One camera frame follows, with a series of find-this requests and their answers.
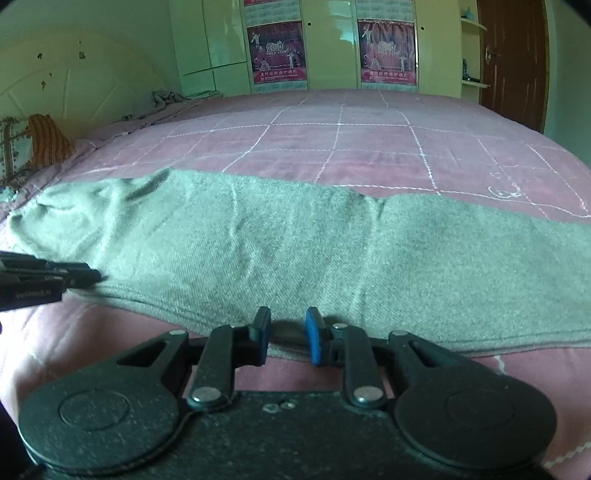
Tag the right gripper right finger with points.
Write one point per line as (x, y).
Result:
(349, 348)

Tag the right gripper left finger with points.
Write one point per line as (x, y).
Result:
(226, 349)

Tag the grey knit pant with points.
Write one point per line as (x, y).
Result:
(203, 249)

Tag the green floral pillow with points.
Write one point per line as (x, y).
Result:
(16, 152)

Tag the orange striped pillow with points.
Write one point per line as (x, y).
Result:
(49, 145)

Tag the pink checked bedspread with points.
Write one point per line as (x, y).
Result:
(376, 143)

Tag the cream bed headboard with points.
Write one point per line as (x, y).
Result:
(82, 79)

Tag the grey crumpled cloth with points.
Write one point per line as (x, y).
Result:
(163, 99)

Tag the red calendar poster left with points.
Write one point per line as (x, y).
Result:
(275, 38)

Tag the red calendar poster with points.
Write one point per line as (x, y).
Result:
(275, 38)
(387, 44)

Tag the red calendar poster right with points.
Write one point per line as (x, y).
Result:
(387, 44)

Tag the green wardrobe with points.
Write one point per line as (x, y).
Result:
(212, 53)

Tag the brown wooden door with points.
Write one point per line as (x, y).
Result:
(515, 60)

